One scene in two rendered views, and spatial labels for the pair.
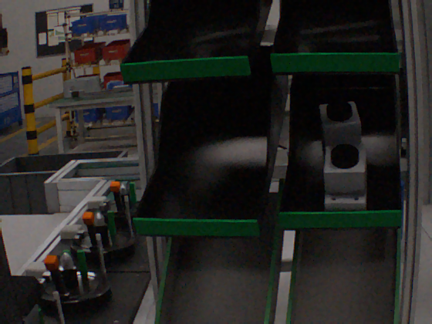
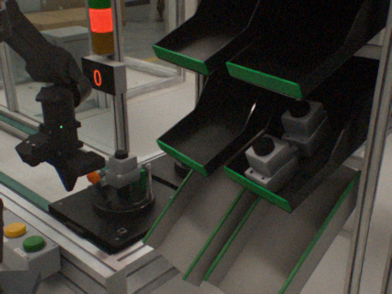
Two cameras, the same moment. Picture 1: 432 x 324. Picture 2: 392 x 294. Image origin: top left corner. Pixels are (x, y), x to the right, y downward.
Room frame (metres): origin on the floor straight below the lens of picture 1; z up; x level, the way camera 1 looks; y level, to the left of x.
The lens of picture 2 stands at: (0.09, -0.44, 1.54)
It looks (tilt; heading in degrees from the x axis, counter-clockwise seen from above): 25 degrees down; 38
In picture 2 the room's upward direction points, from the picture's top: straight up
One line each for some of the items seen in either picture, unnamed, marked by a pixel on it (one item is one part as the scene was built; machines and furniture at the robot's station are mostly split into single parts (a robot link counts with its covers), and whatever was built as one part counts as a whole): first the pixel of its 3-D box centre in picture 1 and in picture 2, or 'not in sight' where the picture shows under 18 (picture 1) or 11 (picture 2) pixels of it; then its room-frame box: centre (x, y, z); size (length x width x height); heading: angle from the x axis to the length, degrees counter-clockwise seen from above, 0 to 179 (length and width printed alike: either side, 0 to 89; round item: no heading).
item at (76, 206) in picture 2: not in sight; (124, 206); (0.74, 0.28, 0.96); 0.24 x 0.24 x 0.02; 85
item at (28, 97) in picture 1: (68, 96); not in sight; (9.05, 2.03, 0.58); 3.40 x 0.20 x 1.15; 174
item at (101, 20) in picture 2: not in sight; (101, 19); (0.87, 0.46, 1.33); 0.05 x 0.05 x 0.05
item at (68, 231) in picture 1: (100, 230); not in sight; (1.24, 0.24, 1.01); 0.24 x 0.24 x 0.13; 85
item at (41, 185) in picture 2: not in sight; (61, 179); (0.79, 0.58, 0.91); 0.84 x 0.28 x 0.10; 85
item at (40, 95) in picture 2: not in sight; (56, 100); (0.61, 0.29, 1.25); 0.09 x 0.06 x 0.07; 29
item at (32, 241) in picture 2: not in sight; (33, 244); (0.53, 0.31, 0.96); 0.04 x 0.04 x 0.02
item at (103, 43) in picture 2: not in sight; (103, 41); (0.87, 0.46, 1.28); 0.05 x 0.05 x 0.05
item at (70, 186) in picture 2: not in sight; (72, 178); (0.61, 0.27, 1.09); 0.06 x 0.04 x 0.07; 174
